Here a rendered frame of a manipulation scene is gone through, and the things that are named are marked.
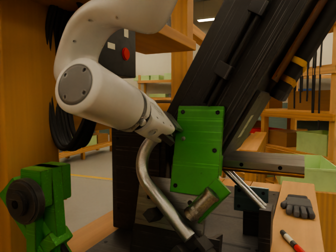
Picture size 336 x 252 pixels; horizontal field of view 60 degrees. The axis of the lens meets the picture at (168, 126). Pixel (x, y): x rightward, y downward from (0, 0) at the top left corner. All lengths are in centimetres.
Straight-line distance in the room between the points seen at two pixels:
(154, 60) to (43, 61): 1000
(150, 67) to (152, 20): 1032
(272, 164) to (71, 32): 54
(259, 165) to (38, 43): 60
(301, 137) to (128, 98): 321
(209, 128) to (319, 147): 280
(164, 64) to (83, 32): 1005
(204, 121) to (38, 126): 38
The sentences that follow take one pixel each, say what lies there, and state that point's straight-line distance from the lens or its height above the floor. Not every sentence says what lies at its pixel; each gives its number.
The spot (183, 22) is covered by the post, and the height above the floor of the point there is 168.
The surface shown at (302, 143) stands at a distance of 358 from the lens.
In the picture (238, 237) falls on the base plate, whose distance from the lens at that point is 90.
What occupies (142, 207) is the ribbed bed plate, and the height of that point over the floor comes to 102.
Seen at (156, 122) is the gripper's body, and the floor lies 124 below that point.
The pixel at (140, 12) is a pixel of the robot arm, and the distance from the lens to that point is 41.
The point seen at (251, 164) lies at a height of 112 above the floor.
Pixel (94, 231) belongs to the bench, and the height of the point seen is 88.
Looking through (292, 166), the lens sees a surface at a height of 113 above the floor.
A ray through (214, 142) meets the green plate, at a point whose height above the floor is 119.
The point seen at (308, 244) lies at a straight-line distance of 92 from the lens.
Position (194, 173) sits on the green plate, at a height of 112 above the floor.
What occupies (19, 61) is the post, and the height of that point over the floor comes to 137.
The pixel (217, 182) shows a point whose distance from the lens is 67.
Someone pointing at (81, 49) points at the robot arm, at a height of 137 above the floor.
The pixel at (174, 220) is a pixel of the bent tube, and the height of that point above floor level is 102.
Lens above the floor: 128
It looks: 5 degrees down
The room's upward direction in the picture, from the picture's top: straight up
